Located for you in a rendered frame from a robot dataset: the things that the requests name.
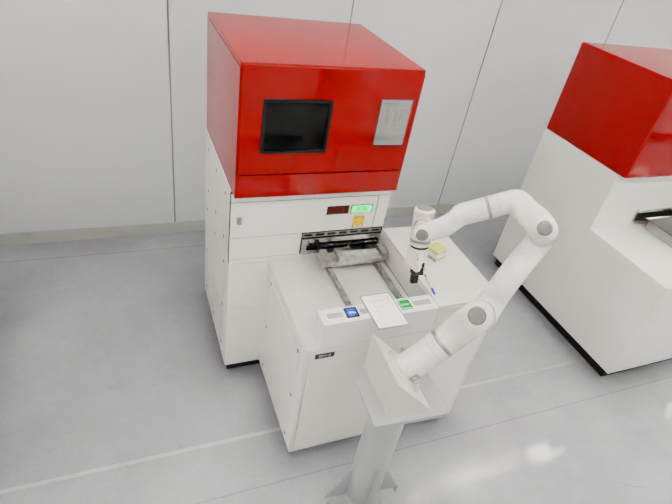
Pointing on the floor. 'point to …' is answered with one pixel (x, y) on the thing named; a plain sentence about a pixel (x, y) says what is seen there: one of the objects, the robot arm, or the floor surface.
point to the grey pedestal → (380, 449)
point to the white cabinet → (331, 377)
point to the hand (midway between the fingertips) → (414, 278)
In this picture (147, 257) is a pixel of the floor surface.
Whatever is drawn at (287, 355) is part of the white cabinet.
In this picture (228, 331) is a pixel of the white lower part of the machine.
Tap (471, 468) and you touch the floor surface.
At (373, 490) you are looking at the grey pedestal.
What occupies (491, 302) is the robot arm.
